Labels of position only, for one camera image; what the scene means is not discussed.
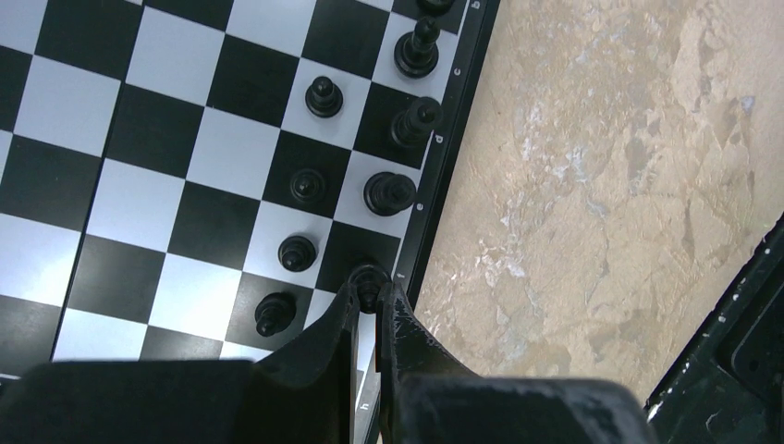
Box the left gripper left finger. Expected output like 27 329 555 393
1 283 360 443

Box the black bishop on board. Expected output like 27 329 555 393
393 16 441 79

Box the black pawn on board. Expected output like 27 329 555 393
305 76 343 118
289 168 327 204
254 292 297 338
277 235 317 273

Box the black queen on board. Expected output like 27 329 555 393
389 97 444 148

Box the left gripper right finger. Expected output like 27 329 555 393
376 283 657 443

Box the black white chess board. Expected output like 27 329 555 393
0 0 502 444

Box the black bishop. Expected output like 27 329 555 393
348 262 391 315
393 16 441 79

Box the black chess king piece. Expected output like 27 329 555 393
363 172 417 216

